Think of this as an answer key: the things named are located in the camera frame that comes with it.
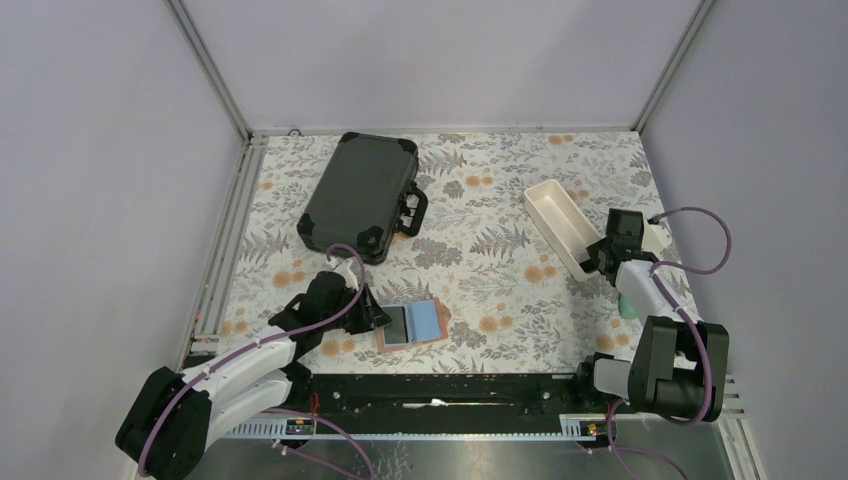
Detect aluminium frame rail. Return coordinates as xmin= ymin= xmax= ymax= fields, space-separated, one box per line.
xmin=167 ymin=1 xmax=267 ymax=366

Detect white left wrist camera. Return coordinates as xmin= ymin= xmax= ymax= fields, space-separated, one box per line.
xmin=328 ymin=258 xmax=359 ymax=290

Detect mint green cylindrical tube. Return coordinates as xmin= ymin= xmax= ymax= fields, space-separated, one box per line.
xmin=618 ymin=295 xmax=640 ymax=320

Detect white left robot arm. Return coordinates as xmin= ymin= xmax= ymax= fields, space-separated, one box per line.
xmin=115 ymin=271 xmax=392 ymax=479

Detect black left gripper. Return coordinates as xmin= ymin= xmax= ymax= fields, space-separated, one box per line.
xmin=321 ymin=282 xmax=392 ymax=335

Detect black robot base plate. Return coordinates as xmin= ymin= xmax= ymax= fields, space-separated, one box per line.
xmin=243 ymin=371 xmax=616 ymax=435

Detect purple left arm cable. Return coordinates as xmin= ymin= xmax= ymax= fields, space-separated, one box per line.
xmin=135 ymin=243 xmax=368 ymax=480

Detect perforated metal cable tray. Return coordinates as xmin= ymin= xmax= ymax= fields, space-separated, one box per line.
xmin=223 ymin=411 xmax=607 ymax=442

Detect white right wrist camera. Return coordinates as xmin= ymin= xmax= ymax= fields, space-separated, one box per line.
xmin=642 ymin=222 xmax=673 ymax=256

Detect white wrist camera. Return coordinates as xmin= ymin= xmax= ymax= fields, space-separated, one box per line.
xmin=328 ymin=258 xmax=359 ymax=290
xmin=642 ymin=222 xmax=673 ymax=256

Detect floral patterned table mat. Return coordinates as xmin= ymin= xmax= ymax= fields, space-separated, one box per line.
xmin=219 ymin=132 xmax=663 ymax=373

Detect white rectangular plastic tray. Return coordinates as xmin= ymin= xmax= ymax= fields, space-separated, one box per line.
xmin=523 ymin=180 xmax=601 ymax=282

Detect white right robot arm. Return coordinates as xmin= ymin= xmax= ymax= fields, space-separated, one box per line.
xmin=573 ymin=208 xmax=730 ymax=425

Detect black credit card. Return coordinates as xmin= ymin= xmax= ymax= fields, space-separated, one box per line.
xmin=383 ymin=306 xmax=409 ymax=347

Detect black hard carrying case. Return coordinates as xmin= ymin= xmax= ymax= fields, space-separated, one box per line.
xmin=296 ymin=132 xmax=429 ymax=265

